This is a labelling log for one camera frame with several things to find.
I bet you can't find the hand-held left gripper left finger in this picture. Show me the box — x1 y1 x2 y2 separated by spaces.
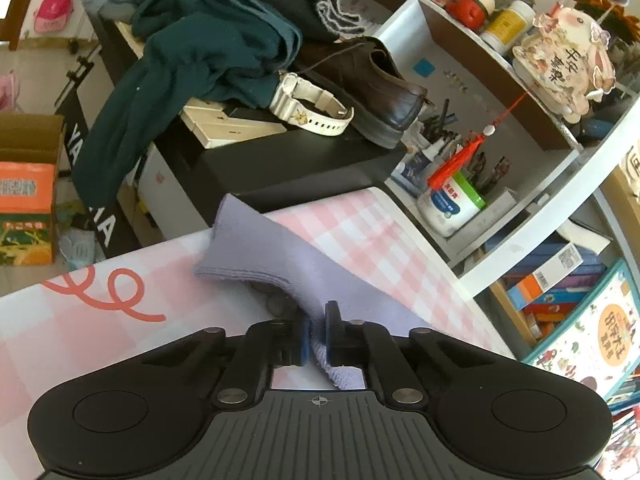
142 319 311 408

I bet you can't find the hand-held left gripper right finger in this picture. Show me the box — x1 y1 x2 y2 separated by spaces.
325 302 493 406

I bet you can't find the lavender sock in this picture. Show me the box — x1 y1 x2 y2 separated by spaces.
194 193 416 391

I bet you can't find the pink checkered tablecloth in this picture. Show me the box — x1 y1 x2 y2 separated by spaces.
0 186 518 480

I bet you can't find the white jar with green lid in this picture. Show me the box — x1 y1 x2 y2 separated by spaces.
416 170 487 237

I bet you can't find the small white glue bottle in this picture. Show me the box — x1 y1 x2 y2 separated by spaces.
400 135 461 186

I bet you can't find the white wristwatch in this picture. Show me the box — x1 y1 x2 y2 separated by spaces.
269 72 356 136

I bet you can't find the red tassel ornament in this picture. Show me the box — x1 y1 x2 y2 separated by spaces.
426 91 528 190

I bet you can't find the stack of books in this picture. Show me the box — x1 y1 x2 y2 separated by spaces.
482 230 608 346

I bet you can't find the beige flat box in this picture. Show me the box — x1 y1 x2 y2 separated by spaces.
180 97 288 150

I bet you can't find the bunch of dark pens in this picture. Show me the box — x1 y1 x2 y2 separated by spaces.
420 105 461 146

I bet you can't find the blue face mask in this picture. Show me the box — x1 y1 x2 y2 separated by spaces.
59 230 95 271

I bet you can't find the brown leather shoe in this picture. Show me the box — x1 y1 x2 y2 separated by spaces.
285 36 429 150

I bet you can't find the colourful children's book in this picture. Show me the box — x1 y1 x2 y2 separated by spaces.
522 260 640 401

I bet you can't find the white shelf unit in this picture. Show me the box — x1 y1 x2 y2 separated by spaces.
320 0 640 361

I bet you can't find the dark teal garment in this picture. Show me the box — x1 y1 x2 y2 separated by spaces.
71 0 305 207

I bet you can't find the orange cardboard box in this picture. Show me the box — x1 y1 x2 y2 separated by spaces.
0 113 66 267

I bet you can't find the black garment with knitted trim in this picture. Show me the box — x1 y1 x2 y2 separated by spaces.
260 0 381 43

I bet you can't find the red apple-shaped container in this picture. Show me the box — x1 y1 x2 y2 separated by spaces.
445 0 488 30

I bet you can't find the white bottle with yellow label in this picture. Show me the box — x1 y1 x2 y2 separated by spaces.
481 0 536 55

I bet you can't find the pink bag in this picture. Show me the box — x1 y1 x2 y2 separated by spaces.
33 0 74 35

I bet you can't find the sunflower decoration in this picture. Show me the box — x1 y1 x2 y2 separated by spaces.
575 0 640 46

